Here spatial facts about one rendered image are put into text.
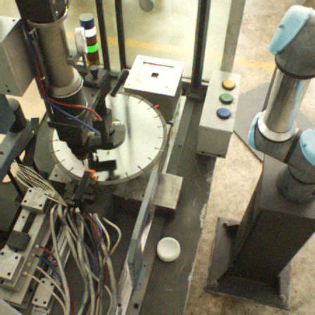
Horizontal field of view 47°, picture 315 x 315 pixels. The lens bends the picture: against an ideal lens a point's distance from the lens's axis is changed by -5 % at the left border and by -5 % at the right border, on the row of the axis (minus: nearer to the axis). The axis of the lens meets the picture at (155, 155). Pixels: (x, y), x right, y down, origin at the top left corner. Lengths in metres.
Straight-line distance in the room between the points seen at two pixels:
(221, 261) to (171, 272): 0.84
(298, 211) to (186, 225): 0.37
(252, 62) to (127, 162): 1.99
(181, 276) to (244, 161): 1.27
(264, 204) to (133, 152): 0.47
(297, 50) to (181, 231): 0.64
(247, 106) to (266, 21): 1.05
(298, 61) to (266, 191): 0.56
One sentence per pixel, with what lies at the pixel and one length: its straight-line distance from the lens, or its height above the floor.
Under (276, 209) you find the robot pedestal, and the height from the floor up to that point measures 0.75.
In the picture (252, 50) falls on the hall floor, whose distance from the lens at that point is 3.02.
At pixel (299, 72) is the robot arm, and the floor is 1.27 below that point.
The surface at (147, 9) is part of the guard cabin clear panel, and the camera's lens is 1.37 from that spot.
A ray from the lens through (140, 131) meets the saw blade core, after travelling 1.13.
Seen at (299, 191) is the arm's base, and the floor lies 0.80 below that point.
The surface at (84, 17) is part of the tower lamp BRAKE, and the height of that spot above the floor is 1.16.
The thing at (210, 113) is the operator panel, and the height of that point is 0.90.
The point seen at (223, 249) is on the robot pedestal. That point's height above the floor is 0.01.
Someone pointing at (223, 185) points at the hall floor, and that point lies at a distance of 2.17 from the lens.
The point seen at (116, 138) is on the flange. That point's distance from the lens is 1.11.
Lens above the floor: 1.83
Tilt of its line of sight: 54 degrees down
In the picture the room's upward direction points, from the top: straight up
